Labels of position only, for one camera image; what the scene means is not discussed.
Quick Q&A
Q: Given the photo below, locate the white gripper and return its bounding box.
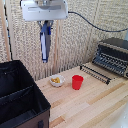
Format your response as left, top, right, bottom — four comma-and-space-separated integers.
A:
20, 0, 69, 37

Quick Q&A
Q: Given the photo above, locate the white bowl with yellow food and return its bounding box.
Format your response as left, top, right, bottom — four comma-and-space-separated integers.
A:
48, 74, 66, 88

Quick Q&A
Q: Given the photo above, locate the red plastic cup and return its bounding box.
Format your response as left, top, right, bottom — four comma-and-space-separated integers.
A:
71, 74, 85, 91

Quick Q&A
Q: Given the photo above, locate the black oven rack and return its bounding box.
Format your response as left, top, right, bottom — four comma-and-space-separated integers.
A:
79, 64, 111, 85

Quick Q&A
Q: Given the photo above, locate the black toaster oven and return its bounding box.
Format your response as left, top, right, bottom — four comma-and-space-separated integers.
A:
92, 37, 128, 79

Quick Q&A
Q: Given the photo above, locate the black fabric storage box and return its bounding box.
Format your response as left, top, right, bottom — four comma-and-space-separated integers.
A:
0, 59, 52, 128

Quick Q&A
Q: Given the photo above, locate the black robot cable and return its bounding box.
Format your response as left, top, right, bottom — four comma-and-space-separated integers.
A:
67, 10, 128, 34

